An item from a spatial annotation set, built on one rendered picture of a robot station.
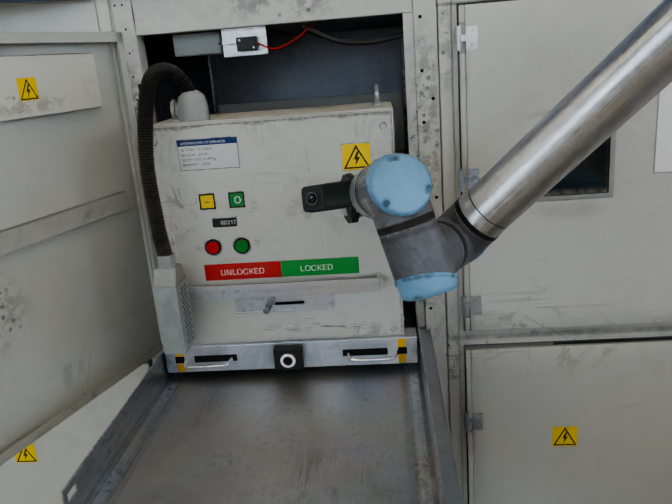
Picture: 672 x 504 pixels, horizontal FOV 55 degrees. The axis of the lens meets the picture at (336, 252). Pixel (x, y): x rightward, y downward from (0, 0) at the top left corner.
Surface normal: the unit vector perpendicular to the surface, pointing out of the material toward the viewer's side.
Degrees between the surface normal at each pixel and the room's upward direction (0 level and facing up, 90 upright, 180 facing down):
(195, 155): 90
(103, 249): 90
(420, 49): 90
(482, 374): 90
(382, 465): 0
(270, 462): 0
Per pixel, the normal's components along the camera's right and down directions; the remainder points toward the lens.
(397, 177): 0.15, -0.07
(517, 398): -0.06, 0.29
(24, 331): 0.93, 0.04
